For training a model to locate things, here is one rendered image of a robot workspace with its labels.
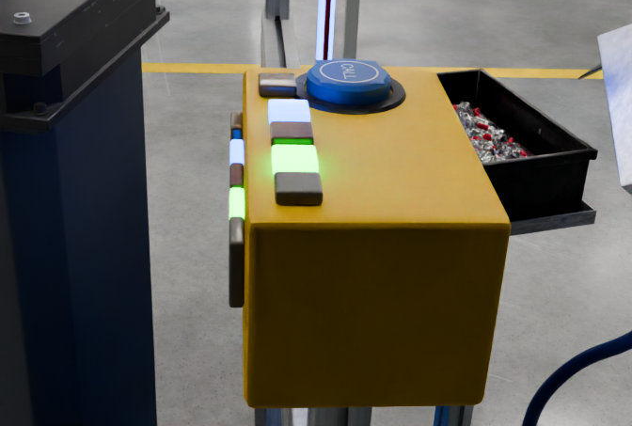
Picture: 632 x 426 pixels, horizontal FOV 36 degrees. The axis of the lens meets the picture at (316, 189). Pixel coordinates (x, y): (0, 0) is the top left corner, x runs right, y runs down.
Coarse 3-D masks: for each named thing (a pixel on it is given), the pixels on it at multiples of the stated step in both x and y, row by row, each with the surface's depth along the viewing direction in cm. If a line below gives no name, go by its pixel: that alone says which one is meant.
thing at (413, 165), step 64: (256, 128) 42; (320, 128) 42; (384, 128) 43; (448, 128) 43; (256, 192) 37; (384, 192) 37; (448, 192) 37; (256, 256) 36; (320, 256) 36; (384, 256) 36; (448, 256) 36; (256, 320) 37; (320, 320) 37; (384, 320) 37; (448, 320) 37; (256, 384) 38; (320, 384) 38; (384, 384) 39; (448, 384) 39
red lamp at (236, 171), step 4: (232, 164) 42; (236, 164) 42; (240, 164) 42; (232, 168) 42; (236, 168) 42; (240, 168) 42; (232, 172) 41; (236, 172) 41; (240, 172) 41; (232, 176) 41; (236, 176) 41; (240, 176) 41; (232, 180) 41; (236, 180) 41; (240, 180) 41; (232, 184) 40; (236, 184) 40; (240, 184) 40
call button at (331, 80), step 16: (320, 64) 46; (336, 64) 46; (352, 64) 47; (368, 64) 47; (320, 80) 44; (336, 80) 45; (352, 80) 45; (368, 80) 45; (384, 80) 45; (320, 96) 45; (336, 96) 44; (352, 96) 44; (368, 96) 44; (384, 96) 45
